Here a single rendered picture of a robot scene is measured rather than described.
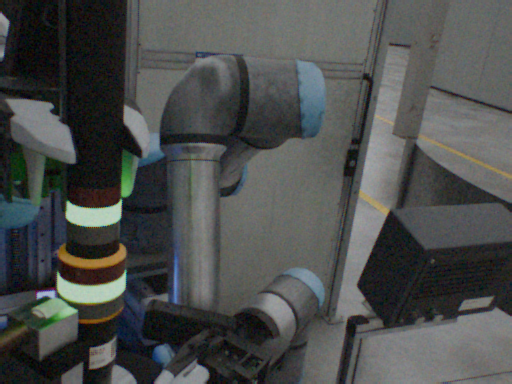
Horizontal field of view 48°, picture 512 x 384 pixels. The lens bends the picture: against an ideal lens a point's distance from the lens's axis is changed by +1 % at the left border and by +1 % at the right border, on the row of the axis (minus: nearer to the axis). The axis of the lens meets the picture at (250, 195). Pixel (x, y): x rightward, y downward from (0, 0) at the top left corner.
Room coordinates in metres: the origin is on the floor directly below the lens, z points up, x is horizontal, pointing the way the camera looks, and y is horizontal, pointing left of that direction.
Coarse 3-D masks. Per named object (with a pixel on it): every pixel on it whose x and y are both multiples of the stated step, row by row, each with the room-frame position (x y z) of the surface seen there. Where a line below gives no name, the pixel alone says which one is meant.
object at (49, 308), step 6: (54, 300) 0.31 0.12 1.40; (60, 300) 0.31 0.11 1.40; (42, 306) 0.30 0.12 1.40; (48, 306) 0.31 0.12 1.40; (54, 306) 0.31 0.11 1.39; (60, 306) 0.31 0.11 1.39; (66, 306) 0.31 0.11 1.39; (36, 312) 0.30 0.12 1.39; (42, 312) 0.30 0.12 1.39; (48, 312) 0.30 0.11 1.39; (54, 312) 0.30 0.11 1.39
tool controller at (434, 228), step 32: (384, 224) 0.94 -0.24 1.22; (416, 224) 0.91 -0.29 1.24; (448, 224) 0.93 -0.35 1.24; (480, 224) 0.96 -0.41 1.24; (384, 256) 0.93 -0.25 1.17; (416, 256) 0.86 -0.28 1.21; (448, 256) 0.87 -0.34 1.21; (480, 256) 0.91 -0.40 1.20; (384, 288) 0.91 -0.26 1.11; (416, 288) 0.87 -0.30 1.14; (448, 288) 0.91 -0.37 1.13; (480, 288) 0.95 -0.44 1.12; (384, 320) 0.89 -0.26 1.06; (416, 320) 0.88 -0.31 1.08
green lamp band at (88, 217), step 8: (120, 200) 0.34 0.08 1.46; (72, 208) 0.32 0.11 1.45; (80, 208) 0.32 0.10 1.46; (104, 208) 0.33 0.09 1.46; (112, 208) 0.33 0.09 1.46; (120, 208) 0.34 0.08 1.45; (72, 216) 0.32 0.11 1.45; (80, 216) 0.32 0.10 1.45; (88, 216) 0.32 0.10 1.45; (96, 216) 0.32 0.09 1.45; (104, 216) 0.33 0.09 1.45; (112, 216) 0.33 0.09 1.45; (80, 224) 0.32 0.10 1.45; (88, 224) 0.32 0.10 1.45; (96, 224) 0.32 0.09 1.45; (104, 224) 0.33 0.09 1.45
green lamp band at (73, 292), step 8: (120, 280) 0.33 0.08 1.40; (64, 288) 0.32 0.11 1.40; (72, 288) 0.32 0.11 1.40; (80, 288) 0.32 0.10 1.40; (88, 288) 0.32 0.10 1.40; (96, 288) 0.32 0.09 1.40; (104, 288) 0.32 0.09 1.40; (112, 288) 0.33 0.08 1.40; (120, 288) 0.33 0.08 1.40; (64, 296) 0.32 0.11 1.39; (72, 296) 0.32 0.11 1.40; (80, 296) 0.32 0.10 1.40; (88, 296) 0.32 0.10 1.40; (96, 296) 0.32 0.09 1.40; (104, 296) 0.32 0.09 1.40; (112, 296) 0.33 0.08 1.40
